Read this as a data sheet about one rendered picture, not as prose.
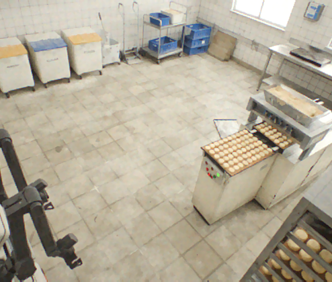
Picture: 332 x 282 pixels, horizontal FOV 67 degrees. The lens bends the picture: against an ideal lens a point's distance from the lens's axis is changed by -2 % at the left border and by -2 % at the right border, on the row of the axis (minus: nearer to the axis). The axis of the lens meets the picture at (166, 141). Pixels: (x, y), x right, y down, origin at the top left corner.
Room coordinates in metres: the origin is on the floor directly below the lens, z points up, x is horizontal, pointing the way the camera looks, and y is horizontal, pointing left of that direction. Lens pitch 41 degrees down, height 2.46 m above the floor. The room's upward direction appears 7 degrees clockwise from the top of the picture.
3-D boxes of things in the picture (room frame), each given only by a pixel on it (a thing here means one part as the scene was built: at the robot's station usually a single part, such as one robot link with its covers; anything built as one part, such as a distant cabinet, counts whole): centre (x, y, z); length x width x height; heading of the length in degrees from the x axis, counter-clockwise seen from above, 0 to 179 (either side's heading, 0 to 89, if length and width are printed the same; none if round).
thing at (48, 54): (4.17, 2.25, 0.38); 0.64 x 0.54 x 0.77; 42
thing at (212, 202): (1.83, -0.74, 0.45); 0.70 x 0.34 x 0.90; 128
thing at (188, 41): (6.39, -0.40, 0.30); 0.60 x 0.40 x 0.20; 133
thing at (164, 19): (5.63, 0.46, 0.87); 0.40 x 0.30 x 0.16; 46
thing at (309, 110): (2.13, -1.14, 1.28); 0.54 x 0.27 x 0.06; 38
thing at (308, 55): (4.51, -2.34, 0.93); 0.60 x 0.40 x 0.01; 44
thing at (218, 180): (1.60, -0.45, 0.77); 0.24 x 0.04 x 0.14; 38
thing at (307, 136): (2.14, -1.14, 1.01); 0.72 x 0.33 x 0.34; 38
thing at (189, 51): (6.39, -0.40, 0.10); 0.60 x 0.40 x 0.20; 131
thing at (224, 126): (3.23, -0.99, 0.01); 0.60 x 0.40 x 0.03; 11
